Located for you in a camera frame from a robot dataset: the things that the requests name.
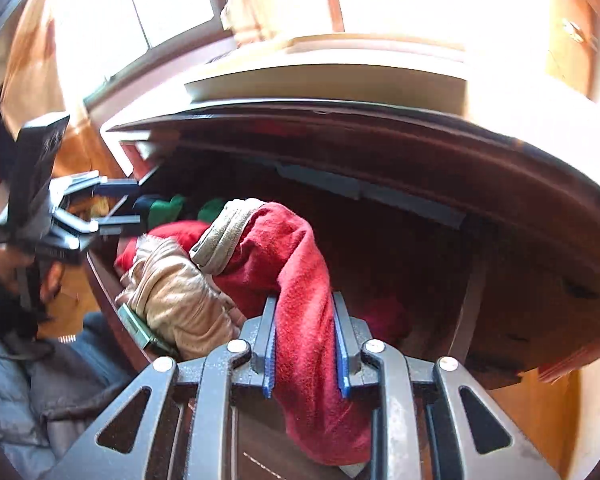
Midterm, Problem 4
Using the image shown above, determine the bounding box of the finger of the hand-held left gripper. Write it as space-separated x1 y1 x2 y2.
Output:
52 172 142 202
54 207 144 239

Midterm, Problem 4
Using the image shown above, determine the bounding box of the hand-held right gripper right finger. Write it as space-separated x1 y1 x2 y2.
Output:
332 291 561 480

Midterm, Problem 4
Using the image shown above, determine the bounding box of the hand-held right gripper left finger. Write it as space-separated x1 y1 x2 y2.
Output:
45 296 281 480

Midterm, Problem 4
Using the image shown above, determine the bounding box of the green striped sock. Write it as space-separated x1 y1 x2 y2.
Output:
132 194 227 228

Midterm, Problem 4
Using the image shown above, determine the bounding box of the red underwear with grey waistband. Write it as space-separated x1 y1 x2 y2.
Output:
190 199 376 466

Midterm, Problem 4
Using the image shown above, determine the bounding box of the pink and white sock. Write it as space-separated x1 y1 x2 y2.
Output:
116 236 248 361

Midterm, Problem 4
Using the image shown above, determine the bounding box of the dark wooden drawer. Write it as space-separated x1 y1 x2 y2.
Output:
86 152 486 480

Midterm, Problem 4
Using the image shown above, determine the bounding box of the person's left forearm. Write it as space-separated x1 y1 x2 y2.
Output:
0 270 43 361

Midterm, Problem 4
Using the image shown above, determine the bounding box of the pale green drawer fitting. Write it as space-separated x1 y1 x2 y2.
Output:
117 305 177 357

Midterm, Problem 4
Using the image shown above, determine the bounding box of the person's left hand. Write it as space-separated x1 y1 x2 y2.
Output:
0 242 65 311

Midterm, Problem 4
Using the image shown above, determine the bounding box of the yellow patterned curtain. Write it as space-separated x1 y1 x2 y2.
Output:
0 0 67 131
200 0 292 42

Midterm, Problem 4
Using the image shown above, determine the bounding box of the large window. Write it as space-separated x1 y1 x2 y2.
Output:
50 0 221 81

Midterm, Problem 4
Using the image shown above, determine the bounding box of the person's dark clothing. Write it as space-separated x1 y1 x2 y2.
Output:
0 310 146 480

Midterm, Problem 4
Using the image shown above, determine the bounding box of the dark wooden dresser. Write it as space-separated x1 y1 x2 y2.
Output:
102 105 600 391

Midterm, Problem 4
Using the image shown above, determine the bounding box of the orange wooden door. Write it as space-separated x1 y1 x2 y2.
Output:
545 0 600 102

